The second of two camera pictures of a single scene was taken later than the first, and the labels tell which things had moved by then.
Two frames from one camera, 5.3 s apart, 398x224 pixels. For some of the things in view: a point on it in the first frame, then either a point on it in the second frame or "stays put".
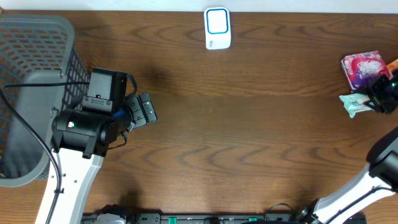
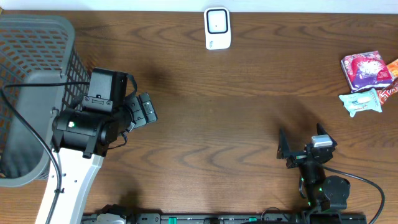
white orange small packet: [393, 65] stays put
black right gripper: [376, 91] -> [283, 153]
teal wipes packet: [354, 102] stays put
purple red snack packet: [360, 70] stays put
